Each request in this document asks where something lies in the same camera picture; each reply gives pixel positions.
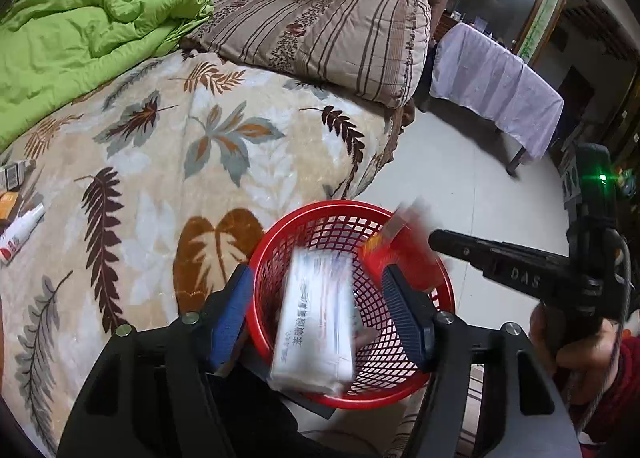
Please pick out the white medicine box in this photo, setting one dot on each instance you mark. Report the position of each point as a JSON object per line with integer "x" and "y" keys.
{"x": 15, "y": 176}

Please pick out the person's right forearm red sleeve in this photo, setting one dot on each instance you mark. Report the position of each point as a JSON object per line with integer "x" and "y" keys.
{"x": 620, "y": 398}

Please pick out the red torn packet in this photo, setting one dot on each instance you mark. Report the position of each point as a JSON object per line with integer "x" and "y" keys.
{"x": 405, "y": 250}

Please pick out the orange packet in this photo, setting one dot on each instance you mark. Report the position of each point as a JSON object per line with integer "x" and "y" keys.
{"x": 9, "y": 205}

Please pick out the red plastic basket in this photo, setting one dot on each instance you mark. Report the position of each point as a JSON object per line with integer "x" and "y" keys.
{"x": 390, "y": 373}

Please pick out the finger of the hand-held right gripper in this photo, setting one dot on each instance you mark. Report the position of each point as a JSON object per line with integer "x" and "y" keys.
{"x": 500, "y": 258}

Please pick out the wooden table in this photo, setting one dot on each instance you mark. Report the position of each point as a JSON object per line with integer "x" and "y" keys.
{"x": 515, "y": 161}

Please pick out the table with lilac cloth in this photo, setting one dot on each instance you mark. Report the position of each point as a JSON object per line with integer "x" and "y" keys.
{"x": 495, "y": 83}

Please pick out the green quilt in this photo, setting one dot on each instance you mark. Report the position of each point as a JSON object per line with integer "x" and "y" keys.
{"x": 65, "y": 33}

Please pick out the white spray bottle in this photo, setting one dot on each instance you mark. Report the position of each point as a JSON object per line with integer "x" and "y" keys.
{"x": 20, "y": 235}

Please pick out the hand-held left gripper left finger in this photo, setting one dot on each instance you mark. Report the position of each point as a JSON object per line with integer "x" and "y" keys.
{"x": 235, "y": 313}

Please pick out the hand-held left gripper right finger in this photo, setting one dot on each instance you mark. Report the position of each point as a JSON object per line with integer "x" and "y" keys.
{"x": 406, "y": 320}

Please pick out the leaf print blanket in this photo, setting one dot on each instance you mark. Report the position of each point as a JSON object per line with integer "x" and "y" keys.
{"x": 150, "y": 178}

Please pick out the brown striped pillow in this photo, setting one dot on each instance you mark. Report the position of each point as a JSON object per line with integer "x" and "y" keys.
{"x": 325, "y": 43}

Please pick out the white tissue packet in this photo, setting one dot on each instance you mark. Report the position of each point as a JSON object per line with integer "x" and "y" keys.
{"x": 312, "y": 328}

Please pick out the person's right hand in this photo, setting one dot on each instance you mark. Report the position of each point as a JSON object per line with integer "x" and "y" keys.
{"x": 585, "y": 358}

